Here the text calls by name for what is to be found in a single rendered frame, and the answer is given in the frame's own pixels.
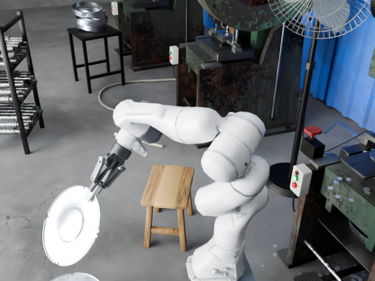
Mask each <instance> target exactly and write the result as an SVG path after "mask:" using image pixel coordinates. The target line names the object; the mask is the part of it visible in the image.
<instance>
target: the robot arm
mask: <svg viewBox="0 0 375 281"><path fill-rule="evenodd" d="M113 119H114V122H115V124H116V125H117V126H119V127H120V128H121V130H120V131H119V133H116V132H115V133H114V135H115V136H116V139H117V142H114V143H113V145H112V146H111V148H110V152H109V153H107V155H106V156H102V155H100V156H99V159H98V163H97V165H96V167H95V169H94V171H93V173H92V176H91V178H90V179H91V180H92V181H93V183H92V184H91V186H90V187H89V189H88V192H87V193H86V195H85V196H84V199H85V200H86V201H87V202H89V201H90V200H91V199H92V197H93V196H94V194H95V195H96V196H97V195H98V194H100V192H101V190H102V189H105V188H106V187H107V188H108V187H109V186H110V185H111V184H112V183H113V182H114V181H115V180H116V178H117V177H118V176H119V175H120V174H121V173H122V172H124V171H125V170H126V168H125V167H124V162H125V160H127V159H128V158H129V157H130V155H131V154H132V151H131V150H134V151H136V152H137V153H139V154H140V155H142V156H144V157H146V156H147V155H148V151H147V149H146V148H145V147H144V145H142V143H141V142H142V141H144V142H145V143H148V144H151V143H155V142H157V141H159V140H160V138H161V137H162V135H163V134H165V135H166V136H168V137H169V138H171V139H172V140H174V141H177V142H180V143H185V144H198V143H206V142H210V141H213V142H212V144H211V145H210V147H209V148H208V150H207V151H205V152H204V155H203V157H202V159H201V165H202V167H203V170H204V172H205V173H206V174H207V175H208V176H209V177H210V178H212V179H213V180H215V182H214V183H212V184H210V185H207V186H204V187H202V188H199V190H198V191H197V193H196V196H195V204H196V208H197V210H198V211H199V212H200V213H201V214H202V215H203V216H218V217H217V219H216V221H215V224H214V235H213V237H212V238H211V239H210V241H209V242H208V243H206V244H204V245H203V246H201V247H199V248H197V249H196V250H195V251H194V253H193V255H191V256H188V259H187V262H186V267H187V272H188V275H189V278H190V279H191V281H237V280H238V279H239V278H240V277H241V276H242V275H243V273H244V270H245V267H246V266H245V264H244V260H243V251H244V243H245V240H244V236H245V232H246V227H247V225H248V223H249V221H250V220H251V219H252V217H253V216H254V215H255V214H256V213H257V212H258V211H260V210H261V209H263V208H264V207H266V205H267V203H268V201H269V195H270V194H269V193H268V189H267V187H266V183H267V181H268V178H269V175H270V167H269V165H268V163H267V162H266V160H265V159H264V158H262V157H261V156H257V155H253V153H254V152H255V150H256V149H257V147H258V145H259V143H260V142H261V141H262V139H263V137H264V134H265V132H266V129H265V125H264V123H263V122H262V121H261V120H260V118H259V117H258V116H256V115H254V114H252V113H249V112H237V113H232V112H230V113H228V114H227V116H226V117H224V118H223V117H221V116H220V115H219V114H218V113H217V112H216V111H215V110H213V109H210V108H203V107H189V106H186V107H182V106H170V105H162V104H152V103H150V102H149V101H145V100H142V101H141V102H140V103H136V102H134V101H133V100H132V99H127V100H125V101H122V102H120V103H119V104H118V105H117V106H116V108H115V110H114V111H113Z"/></svg>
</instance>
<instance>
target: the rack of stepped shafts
mask: <svg viewBox="0 0 375 281"><path fill-rule="evenodd" d="M18 21H19V24H20V30H21V35H22V37H11V36H4V33H5V32H6V31H7V30H8V29H10V28H11V27H12V26H13V25H14V24H16V23H17V22H18ZM25 57H26V60H27V66H28V71H18V70H14V69H15V68H16V67H17V66H18V65H19V64H20V63H21V61H22V60H23V59H24V58H25ZM0 66H5V69H6V70H0V135H8V134H20V135H21V139H22V144H23V148H24V151H25V154H30V149H29V146H28V141H27V137H28V136H29V134H30V133H31V131H32V129H33V128H34V126H35V124H36V123H37V121H38V120H39V125H40V128H44V127H45V126H44V120H43V116H42V114H43V110H41V105H40V100H39V94H38V91H37V80H36V79H35V74H34V70H33V64H32V59H31V54H30V48H29V44H28V39H27V33H26V28H25V22H24V18H23V13H22V11H17V16H16V17H15V18H14V19H12V20H11V21H9V22H8V23H7V24H6V25H4V26H3V27H2V26H0ZM31 90H32V91H33V96H34V100H35V103H24V100H25V99H26V98H27V96H28V95H29V93H30V92H31ZM11 101H12V102H11Z"/></svg>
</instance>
